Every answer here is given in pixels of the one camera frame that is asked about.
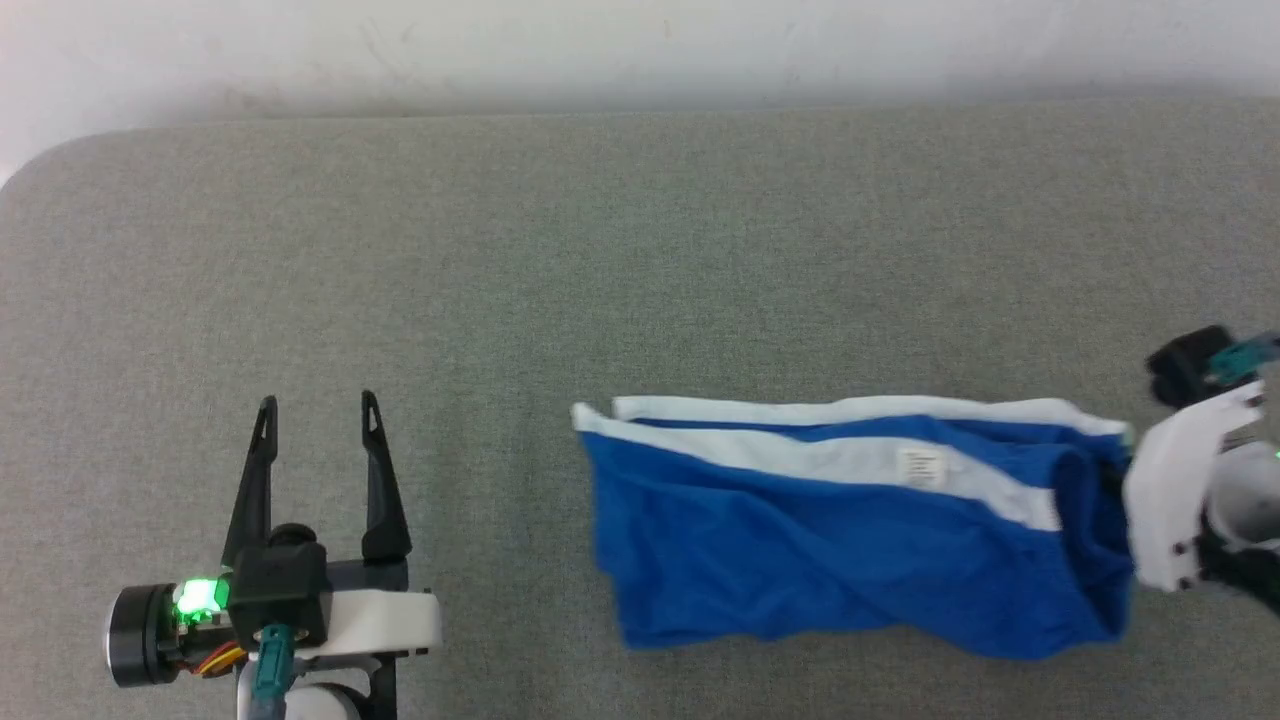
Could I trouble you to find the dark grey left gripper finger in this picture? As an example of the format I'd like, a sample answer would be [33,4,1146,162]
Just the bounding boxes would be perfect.
[221,395,280,569]
[360,390,413,563]

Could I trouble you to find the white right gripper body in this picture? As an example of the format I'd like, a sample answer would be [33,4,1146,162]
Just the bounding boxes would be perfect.
[1122,383,1267,593]

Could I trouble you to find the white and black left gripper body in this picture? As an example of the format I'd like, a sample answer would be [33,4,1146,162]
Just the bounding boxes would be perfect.
[105,558,444,689]

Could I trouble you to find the blue and white sports shorts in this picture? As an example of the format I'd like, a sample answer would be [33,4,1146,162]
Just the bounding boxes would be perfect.
[571,395,1138,662]

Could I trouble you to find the grey fabric sofa cushion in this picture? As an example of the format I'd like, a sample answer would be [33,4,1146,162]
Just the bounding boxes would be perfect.
[0,97,1280,720]

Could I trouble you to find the teal left camera cable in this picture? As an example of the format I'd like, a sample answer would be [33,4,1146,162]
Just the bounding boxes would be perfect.
[252,624,298,720]

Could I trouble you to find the teal camera cable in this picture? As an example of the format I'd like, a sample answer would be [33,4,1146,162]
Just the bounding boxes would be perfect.
[1208,333,1280,385]
[252,624,298,720]

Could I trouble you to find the teal right camera cable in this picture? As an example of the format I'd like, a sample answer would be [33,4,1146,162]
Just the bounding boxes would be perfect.
[1208,333,1280,385]

